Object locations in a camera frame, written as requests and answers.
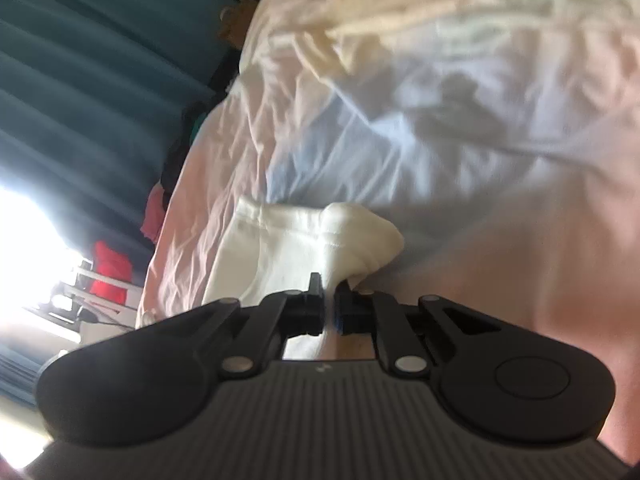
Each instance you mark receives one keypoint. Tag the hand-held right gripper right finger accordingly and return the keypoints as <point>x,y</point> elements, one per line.
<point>346,312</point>

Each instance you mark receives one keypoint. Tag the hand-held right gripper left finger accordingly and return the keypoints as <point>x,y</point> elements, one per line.
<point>314,310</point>

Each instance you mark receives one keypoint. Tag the white garment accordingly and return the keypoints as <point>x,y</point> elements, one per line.
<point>280,255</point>

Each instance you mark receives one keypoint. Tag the dark clothes pile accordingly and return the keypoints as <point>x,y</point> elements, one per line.
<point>192,135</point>

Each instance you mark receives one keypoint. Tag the pink cloth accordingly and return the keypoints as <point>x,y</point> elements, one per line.
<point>154,212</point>

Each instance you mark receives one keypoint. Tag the pastel bed sheet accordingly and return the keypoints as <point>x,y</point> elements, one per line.
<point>425,125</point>

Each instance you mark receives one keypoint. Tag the red cloth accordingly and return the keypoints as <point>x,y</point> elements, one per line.
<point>110,270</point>

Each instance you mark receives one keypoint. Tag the white drying rack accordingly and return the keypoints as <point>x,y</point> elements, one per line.
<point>95,295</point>

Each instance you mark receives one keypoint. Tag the brown plush toy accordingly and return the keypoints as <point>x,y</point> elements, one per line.
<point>237,20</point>

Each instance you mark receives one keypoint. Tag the teal curtain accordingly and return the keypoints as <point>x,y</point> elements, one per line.
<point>95,70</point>

